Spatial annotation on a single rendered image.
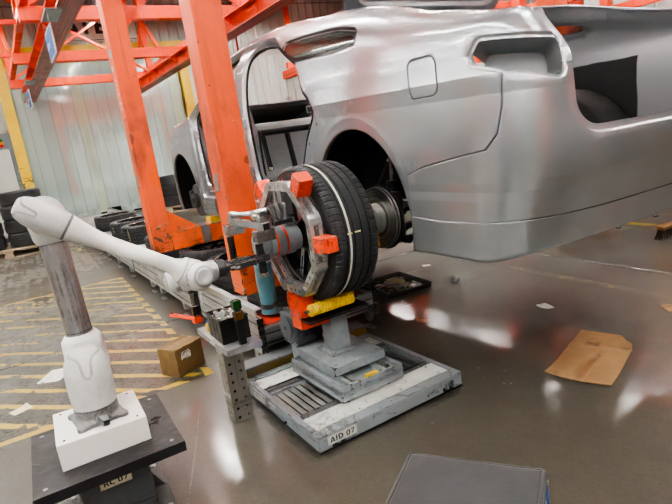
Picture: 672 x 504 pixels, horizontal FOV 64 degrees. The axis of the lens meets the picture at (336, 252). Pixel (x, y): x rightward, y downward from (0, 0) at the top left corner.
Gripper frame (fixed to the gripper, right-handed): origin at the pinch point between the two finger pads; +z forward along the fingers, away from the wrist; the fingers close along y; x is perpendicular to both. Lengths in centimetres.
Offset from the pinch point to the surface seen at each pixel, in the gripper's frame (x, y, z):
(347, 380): -66, 8, 29
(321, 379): -68, -6, 23
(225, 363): -51, -26, -16
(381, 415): -78, 27, 33
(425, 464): -49, 100, -2
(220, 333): -32.5, -15.2, -19.1
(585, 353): -82, 50, 149
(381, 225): -1, -6, 70
